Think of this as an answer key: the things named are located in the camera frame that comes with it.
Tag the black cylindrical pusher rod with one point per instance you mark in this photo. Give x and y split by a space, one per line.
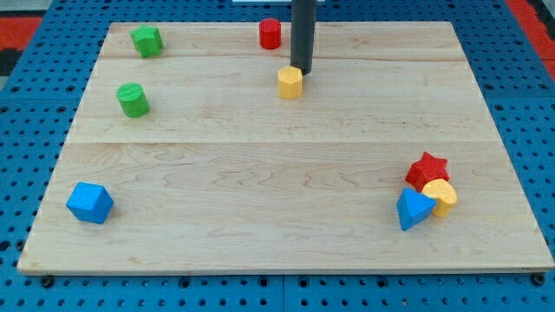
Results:
303 24

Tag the yellow hexagon block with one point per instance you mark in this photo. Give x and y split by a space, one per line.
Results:
289 82

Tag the blue triangle block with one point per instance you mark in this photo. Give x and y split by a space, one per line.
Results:
413 208

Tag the red cylinder block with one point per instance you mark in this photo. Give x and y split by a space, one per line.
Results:
270 33

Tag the green star block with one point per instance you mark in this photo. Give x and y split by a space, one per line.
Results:
147 40

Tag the wooden board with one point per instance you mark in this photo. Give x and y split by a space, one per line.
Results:
224 177

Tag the green cylinder block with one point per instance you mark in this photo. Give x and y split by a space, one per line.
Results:
132 99

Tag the red star block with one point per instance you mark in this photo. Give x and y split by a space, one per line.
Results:
426 169

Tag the yellow heart block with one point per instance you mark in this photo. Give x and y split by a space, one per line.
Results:
444 194

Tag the blue cube block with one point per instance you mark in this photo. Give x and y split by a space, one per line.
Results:
90 203

